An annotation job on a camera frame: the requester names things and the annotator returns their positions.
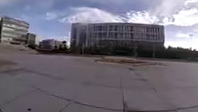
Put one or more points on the dry grass patch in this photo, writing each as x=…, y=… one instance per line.
x=126, y=61

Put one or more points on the grey paved plaza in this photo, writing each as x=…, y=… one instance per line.
x=84, y=87

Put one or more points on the large curved glass building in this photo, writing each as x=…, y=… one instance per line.
x=128, y=32

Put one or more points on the low building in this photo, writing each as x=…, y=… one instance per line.
x=51, y=44

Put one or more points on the row of trees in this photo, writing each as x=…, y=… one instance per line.
x=187, y=53

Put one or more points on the grey banded building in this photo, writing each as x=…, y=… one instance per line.
x=13, y=29

